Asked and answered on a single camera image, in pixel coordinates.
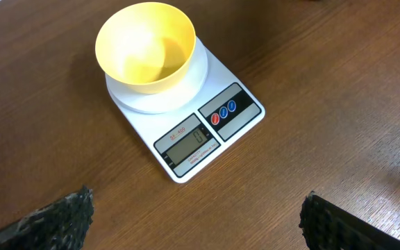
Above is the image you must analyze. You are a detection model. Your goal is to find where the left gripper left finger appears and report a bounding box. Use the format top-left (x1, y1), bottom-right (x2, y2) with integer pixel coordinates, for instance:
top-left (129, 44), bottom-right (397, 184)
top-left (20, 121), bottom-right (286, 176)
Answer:
top-left (0, 186), bottom-right (94, 249)

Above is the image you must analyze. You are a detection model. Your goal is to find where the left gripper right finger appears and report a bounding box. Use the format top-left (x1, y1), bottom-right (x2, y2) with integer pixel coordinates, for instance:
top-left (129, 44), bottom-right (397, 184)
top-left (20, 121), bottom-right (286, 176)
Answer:
top-left (299, 192), bottom-right (400, 250)

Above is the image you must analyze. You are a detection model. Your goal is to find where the white digital kitchen scale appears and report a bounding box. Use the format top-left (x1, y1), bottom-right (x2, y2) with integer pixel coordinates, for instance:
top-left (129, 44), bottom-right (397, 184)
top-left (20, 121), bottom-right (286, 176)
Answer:
top-left (106, 40), bottom-right (265, 183)

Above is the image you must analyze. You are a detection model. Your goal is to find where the pale yellow plastic bowl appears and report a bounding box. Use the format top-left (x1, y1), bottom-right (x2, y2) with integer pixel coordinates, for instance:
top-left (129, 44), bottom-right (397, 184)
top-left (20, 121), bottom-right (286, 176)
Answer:
top-left (95, 2), bottom-right (197, 94)

